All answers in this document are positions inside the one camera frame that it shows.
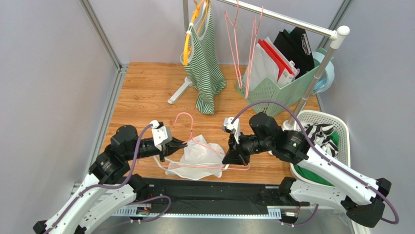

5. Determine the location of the pink wire hanger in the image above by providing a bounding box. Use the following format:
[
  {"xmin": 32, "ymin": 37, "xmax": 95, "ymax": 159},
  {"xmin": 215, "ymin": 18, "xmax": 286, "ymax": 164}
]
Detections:
[
  {"xmin": 137, "ymin": 112, "xmax": 251, "ymax": 171},
  {"xmin": 224, "ymin": 0, "xmax": 242, "ymax": 88},
  {"xmin": 245, "ymin": 7, "xmax": 264, "ymax": 99}
]

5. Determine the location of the white tank top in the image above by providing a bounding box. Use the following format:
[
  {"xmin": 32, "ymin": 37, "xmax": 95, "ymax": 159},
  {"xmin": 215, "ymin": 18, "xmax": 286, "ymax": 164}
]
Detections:
[{"xmin": 165, "ymin": 135, "xmax": 225, "ymax": 180}]

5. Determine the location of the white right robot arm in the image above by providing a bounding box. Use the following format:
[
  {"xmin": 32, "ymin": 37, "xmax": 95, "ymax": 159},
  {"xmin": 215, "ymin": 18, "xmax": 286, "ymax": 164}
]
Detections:
[{"xmin": 222, "ymin": 113, "xmax": 391, "ymax": 228}]

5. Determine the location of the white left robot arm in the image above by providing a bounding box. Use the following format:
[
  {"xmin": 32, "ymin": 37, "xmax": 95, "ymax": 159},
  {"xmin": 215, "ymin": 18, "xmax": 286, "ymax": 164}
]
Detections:
[{"xmin": 33, "ymin": 120, "xmax": 187, "ymax": 234}]

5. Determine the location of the green striped tank top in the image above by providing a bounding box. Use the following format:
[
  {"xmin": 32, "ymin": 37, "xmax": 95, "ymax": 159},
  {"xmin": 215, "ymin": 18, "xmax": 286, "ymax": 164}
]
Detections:
[{"xmin": 181, "ymin": 1, "xmax": 226, "ymax": 115}]

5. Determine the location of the yellow plastic hanger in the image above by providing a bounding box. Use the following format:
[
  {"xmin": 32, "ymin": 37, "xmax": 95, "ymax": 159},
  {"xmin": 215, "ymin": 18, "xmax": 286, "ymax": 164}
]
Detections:
[{"xmin": 183, "ymin": 0, "xmax": 209, "ymax": 66}]

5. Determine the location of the green plastic basket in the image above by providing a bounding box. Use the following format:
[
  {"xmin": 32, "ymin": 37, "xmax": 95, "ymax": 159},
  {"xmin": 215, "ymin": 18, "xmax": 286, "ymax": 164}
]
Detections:
[{"xmin": 235, "ymin": 48, "xmax": 327, "ymax": 117}]

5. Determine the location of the white laundry basket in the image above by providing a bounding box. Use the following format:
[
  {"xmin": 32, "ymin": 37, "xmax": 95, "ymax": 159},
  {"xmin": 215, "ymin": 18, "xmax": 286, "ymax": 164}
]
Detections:
[{"xmin": 290, "ymin": 110, "xmax": 350, "ymax": 185}]

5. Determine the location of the green garment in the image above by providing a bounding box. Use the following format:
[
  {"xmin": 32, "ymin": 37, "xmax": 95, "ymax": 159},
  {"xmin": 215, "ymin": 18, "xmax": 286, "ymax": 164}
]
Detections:
[{"xmin": 293, "ymin": 130, "xmax": 341, "ymax": 187}]

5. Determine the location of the black white striped garment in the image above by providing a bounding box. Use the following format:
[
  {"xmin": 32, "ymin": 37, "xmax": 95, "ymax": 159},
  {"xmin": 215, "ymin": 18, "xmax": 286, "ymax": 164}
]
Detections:
[{"xmin": 304, "ymin": 124, "xmax": 340, "ymax": 157}]

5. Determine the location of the white paper box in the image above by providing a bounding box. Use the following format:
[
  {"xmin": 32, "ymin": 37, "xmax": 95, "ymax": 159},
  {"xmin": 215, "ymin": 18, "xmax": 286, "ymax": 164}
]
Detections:
[{"xmin": 276, "ymin": 69, "xmax": 298, "ymax": 88}]

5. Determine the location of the grey translucent folder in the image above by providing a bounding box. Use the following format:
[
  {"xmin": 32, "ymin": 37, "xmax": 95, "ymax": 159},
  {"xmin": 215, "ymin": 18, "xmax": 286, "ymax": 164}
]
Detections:
[{"xmin": 243, "ymin": 43, "xmax": 279, "ymax": 91}]

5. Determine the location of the red folder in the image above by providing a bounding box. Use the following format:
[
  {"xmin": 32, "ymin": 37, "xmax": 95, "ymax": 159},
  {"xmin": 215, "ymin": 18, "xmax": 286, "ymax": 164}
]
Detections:
[{"xmin": 258, "ymin": 39, "xmax": 296, "ymax": 82}]

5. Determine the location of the light blue round object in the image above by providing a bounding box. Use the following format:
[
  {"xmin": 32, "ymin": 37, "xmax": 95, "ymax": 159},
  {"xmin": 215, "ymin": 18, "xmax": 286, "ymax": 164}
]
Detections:
[{"xmin": 312, "ymin": 51, "xmax": 335, "ymax": 94}]

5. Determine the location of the black folder with clip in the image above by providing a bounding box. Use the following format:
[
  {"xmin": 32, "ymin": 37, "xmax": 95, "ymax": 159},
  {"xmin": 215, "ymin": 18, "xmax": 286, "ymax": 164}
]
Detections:
[{"xmin": 273, "ymin": 27, "xmax": 315, "ymax": 78}]

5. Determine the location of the silver clothes rack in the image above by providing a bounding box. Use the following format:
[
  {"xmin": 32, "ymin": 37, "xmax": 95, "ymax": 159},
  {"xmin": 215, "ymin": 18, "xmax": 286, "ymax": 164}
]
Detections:
[{"xmin": 167, "ymin": 0, "xmax": 351, "ymax": 156}]

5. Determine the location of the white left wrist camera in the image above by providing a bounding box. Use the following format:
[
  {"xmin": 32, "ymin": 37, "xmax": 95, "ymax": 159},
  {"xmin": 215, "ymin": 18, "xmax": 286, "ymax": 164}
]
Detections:
[{"xmin": 150, "ymin": 120, "xmax": 173, "ymax": 151}]

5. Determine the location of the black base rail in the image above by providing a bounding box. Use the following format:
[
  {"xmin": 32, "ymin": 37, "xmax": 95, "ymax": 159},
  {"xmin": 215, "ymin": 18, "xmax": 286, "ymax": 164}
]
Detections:
[{"xmin": 128, "ymin": 174, "xmax": 309, "ymax": 215}]

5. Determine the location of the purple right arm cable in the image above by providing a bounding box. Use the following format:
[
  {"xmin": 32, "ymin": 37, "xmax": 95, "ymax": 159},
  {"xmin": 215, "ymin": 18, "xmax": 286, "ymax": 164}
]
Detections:
[{"xmin": 230, "ymin": 100, "xmax": 400, "ymax": 225}]

